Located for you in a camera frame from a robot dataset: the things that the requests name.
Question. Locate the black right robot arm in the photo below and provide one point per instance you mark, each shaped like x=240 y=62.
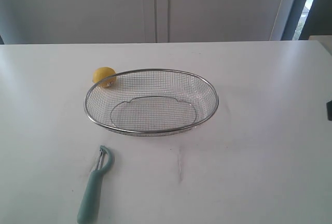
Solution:
x=329 y=110

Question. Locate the oval wire mesh basket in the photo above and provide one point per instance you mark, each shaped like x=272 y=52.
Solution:
x=151 y=102

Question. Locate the yellow lemon with sticker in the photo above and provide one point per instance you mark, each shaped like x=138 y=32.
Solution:
x=102 y=77

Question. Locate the teal handled vegetable peeler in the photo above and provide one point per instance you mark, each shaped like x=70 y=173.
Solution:
x=89 y=207

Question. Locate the white cabinet doors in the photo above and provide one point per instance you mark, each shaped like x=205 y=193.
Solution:
x=141 y=21

